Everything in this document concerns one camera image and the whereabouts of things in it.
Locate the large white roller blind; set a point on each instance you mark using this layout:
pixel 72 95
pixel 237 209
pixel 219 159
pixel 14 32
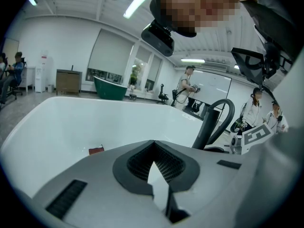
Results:
pixel 110 53

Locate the white side table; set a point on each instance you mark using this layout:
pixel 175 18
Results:
pixel 27 77

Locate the white bathtub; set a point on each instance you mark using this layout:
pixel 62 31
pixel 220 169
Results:
pixel 95 122

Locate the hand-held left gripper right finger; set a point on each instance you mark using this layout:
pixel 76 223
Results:
pixel 225 191

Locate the small white bin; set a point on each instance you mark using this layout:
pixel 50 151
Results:
pixel 50 88

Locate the black office chair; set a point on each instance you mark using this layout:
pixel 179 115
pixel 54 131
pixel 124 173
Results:
pixel 162 95
pixel 17 87

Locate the whiteboard on black stand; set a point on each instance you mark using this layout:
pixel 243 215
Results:
pixel 213 84

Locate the small black stool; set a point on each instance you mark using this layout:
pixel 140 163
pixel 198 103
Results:
pixel 132 97

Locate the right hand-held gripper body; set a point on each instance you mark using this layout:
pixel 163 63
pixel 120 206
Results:
pixel 256 136

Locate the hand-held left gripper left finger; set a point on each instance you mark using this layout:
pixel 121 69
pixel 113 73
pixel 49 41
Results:
pixel 99 186

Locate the dark red cloth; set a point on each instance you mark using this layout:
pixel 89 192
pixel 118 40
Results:
pixel 96 150

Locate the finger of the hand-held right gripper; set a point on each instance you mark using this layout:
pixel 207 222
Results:
pixel 219 149

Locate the person's grey clothing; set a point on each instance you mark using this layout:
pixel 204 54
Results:
pixel 273 8

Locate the person's head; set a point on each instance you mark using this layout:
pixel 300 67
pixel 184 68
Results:
pixel 194 6

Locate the white water dispenser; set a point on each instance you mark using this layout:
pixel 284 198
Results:
pixel 41 72

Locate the brown wooden cabinet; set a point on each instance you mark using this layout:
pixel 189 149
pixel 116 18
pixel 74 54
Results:
pixel 69 81

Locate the black chest pack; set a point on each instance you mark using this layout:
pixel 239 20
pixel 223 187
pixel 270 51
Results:
pixel 259 65

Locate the green bathtub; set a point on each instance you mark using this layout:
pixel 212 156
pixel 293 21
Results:
pixel 110 89

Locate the black head-mounted camera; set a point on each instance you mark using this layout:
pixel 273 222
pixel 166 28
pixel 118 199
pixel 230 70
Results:
pixel 158 38

